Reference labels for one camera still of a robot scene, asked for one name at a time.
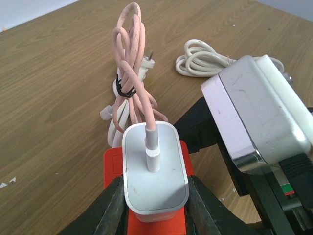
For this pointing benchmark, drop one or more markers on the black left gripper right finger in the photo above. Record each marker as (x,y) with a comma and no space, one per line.
(206,214)

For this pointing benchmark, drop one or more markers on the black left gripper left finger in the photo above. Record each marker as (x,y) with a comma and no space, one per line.
(105,216)

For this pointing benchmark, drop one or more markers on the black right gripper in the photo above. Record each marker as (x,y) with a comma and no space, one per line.
(280,214)

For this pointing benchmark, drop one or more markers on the white usb charger plug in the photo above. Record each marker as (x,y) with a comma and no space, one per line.
(154,171)

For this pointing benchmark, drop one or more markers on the red cube socket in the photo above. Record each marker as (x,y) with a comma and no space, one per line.
(113,167)

